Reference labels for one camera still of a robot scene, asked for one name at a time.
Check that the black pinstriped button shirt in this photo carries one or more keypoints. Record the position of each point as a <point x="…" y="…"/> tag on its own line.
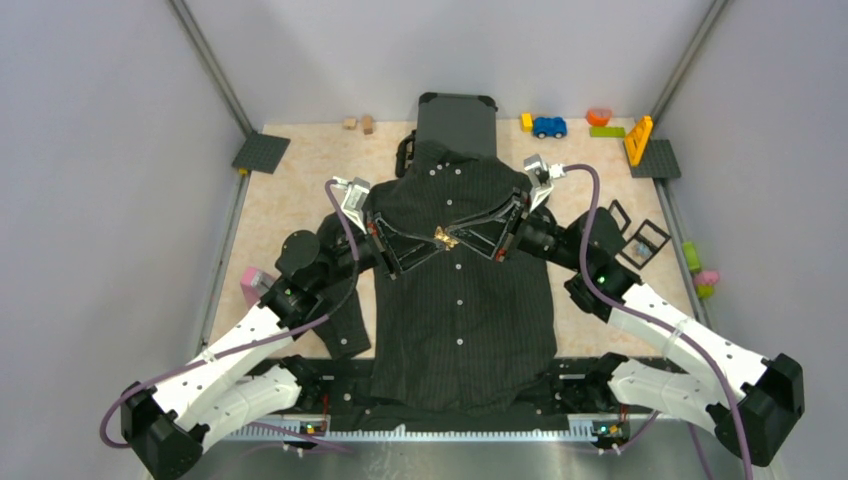
<point x="459" y="333"/>

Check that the left dark grey baseplate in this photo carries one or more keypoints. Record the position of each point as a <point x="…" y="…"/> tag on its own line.
<point x="261" y="153"/>

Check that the wooden block right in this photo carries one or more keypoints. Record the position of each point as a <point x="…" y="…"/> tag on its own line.
<point x="367" y="124"/>

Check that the dark grey case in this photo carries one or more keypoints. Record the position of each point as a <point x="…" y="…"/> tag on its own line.
<point x="461" y="122"/>

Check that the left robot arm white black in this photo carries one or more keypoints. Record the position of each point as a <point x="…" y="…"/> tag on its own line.
<point x="172" y="420"/>

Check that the orange bowl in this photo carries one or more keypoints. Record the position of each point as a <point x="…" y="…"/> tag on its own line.
<point x="598" y="117"/>

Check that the dark grey baseplate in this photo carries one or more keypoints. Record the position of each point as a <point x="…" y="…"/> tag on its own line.
<point x="658" y="162"/>
<point x="261" y="153"/>

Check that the black frame brooch box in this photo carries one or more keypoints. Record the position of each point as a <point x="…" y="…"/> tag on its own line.
<point x="644" y="243"/>

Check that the yellow toy brick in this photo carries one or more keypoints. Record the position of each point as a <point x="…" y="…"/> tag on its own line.
<point x="526" y="122"/>

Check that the orange toy ladder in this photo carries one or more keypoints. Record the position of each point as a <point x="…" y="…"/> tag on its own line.
<point x="636" y="140"/>

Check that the pink gold brooch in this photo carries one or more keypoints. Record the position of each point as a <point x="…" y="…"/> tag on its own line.
<point x="447" y="241"/>

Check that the blue toy car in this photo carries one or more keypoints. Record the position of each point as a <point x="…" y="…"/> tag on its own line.
<point x="549" y="127"/>

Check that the green pink toy bricks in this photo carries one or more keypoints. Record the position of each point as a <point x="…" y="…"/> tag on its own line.
<point x="704" y="280"/>

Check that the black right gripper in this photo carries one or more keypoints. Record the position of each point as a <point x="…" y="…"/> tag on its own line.
<point x="492" y="241"/>

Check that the pink stapler box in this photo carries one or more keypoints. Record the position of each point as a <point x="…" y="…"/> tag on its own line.
<point x="254" y="283"/>

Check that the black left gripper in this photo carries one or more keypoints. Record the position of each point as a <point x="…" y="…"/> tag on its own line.
<point x="424" y="247"/>

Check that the green flat brick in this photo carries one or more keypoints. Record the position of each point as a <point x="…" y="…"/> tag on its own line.
<point x="607" y="132"/>

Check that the right dark grey baseplate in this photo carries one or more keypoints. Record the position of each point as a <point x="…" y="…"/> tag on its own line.
<point x="658" y="162"/>

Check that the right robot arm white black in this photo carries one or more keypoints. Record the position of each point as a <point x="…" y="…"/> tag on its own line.
<point x="750" y="403"/>

